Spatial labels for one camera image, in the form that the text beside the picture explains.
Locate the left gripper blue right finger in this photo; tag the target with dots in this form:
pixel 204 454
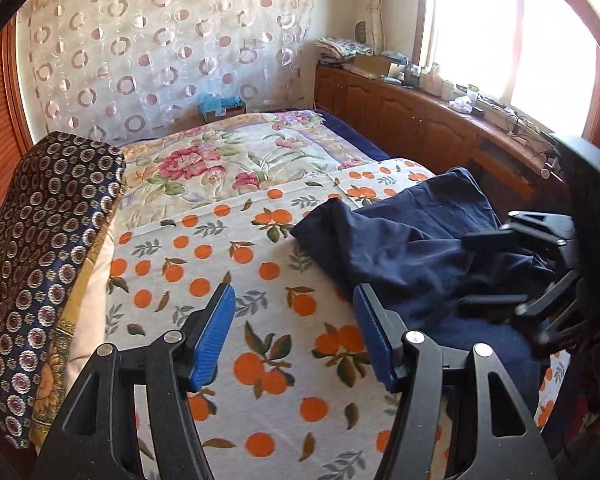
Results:
pixel 494 435

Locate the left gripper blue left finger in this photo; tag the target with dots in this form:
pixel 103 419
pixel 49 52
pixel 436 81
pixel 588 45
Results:
pixel 94 435

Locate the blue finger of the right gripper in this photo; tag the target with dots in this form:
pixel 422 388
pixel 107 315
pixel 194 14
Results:
pixel 510 304
pixel 550 236

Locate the navy blue printed t-shirt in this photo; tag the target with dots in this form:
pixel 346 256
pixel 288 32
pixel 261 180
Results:
pixel 408 248

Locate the gold yellow folded cloth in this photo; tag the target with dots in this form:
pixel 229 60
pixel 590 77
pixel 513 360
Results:
pixel 52 389

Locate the long wooden side cabinet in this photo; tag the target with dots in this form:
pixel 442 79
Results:
pixel 410 124

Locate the orange fruit print cloth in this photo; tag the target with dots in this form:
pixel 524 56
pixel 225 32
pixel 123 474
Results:
pixel 295 397

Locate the crumpled plastic bag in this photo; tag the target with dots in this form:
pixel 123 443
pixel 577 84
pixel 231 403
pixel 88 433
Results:
pixel 462 105

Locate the pink bottle on sill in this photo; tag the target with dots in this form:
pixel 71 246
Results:
pixel 431 81

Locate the dark circle patterned folded cloth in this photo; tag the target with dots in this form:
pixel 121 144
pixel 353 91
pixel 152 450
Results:
pixel 62 193

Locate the cardboard box on cabinet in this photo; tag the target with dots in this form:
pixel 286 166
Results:
pixel 377 65

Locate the navy blue bed sheet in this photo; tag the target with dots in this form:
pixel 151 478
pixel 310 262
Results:
pixel 348 133

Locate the floral bed blanket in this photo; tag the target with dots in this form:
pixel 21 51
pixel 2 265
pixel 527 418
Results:
pixel 234 156

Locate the folded patterned fabric stack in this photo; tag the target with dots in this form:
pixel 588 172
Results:
pixel 333 50

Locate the brown slatted wooden wardrobe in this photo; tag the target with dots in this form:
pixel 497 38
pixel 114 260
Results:
pixel 0 124

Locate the teal box at headboard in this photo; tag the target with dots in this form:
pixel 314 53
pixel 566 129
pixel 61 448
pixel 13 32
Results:
pixel 214 108

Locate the pink circle sheer curtain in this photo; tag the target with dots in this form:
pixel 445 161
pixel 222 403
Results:
pixel 125 70

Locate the window with wooden frame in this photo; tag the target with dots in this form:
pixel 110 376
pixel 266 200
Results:
pixel 537 56

